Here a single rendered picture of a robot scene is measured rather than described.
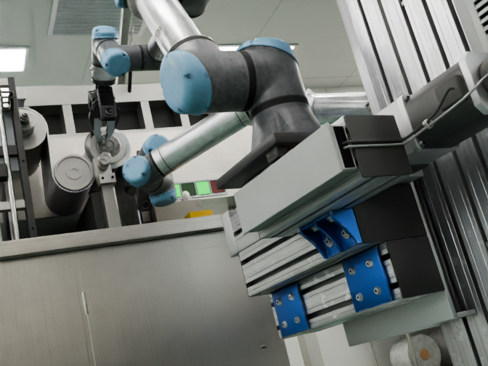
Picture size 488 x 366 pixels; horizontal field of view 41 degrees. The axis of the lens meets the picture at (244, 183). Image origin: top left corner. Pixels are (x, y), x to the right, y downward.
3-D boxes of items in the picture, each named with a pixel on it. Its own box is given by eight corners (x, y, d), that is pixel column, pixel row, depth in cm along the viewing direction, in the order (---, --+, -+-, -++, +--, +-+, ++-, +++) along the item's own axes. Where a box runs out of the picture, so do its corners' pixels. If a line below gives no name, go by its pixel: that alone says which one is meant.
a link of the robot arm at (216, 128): (297, 91, 157) (129, 195, 163) (305, 107, 167) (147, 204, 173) (274, 54, 161) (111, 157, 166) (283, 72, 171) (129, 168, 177)
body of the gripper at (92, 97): (110, 107, 208) (112, 71, 202) (118, 118, 202) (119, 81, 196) (86, 107, 205) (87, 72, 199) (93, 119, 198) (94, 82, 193)
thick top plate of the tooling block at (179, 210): (157, 222, 202) (153, 203, 204) (130, 255, 236) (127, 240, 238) (205, 216, 208) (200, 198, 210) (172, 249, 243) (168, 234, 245)
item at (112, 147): (117, 158, 207) (94, 150, 205) (115, 160, 208) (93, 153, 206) (123, 138, 210) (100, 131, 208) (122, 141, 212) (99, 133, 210)
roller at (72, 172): (57, 192, 197) (51, 155, 201) (49, 217, 219) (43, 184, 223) (96, 187, 202) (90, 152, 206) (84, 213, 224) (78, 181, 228)
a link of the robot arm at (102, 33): (95, 33, 184) (88, 23, 191) (94, 70, 190) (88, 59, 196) (122, 33, 188) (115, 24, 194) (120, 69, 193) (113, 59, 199)
